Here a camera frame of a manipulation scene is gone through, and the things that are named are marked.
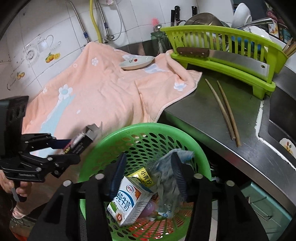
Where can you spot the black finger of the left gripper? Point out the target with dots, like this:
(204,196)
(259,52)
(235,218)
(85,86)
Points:
(57,144)
(59,163)

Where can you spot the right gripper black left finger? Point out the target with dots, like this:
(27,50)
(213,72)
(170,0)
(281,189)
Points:
(60,218)

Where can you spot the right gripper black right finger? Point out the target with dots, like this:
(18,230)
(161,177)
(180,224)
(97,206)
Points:
(236,218)

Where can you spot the black white milk carton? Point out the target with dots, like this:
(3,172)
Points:
(83,140)

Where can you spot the white blue milk carton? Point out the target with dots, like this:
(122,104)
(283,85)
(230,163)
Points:
(129,202)

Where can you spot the green plastic trash basket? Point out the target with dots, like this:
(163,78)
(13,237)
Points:
(140,142)

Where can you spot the peach floral towel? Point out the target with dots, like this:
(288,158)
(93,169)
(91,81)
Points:
(94,89)

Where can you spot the red plastic stool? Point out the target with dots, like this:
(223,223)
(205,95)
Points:
(163,229)

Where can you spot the wooden chopstick right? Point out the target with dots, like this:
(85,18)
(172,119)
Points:
(231,116)

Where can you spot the wooden chopstick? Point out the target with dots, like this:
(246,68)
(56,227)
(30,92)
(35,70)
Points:
(231,116)
(221,106)

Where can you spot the wooden chopstick left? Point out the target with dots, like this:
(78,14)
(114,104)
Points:
(221,106)

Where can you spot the small white ceramic dish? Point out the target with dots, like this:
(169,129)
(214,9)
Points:
(134,62)

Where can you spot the dark green utensil holder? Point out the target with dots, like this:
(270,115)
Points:
(159,39)

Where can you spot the lime green dish rack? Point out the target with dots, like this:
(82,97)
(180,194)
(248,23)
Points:
(242,55)

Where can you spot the white ceramic bowl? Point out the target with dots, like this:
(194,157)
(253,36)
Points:
(242,16)

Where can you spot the cleaver with wooden handle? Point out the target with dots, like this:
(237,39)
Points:
(244,63)

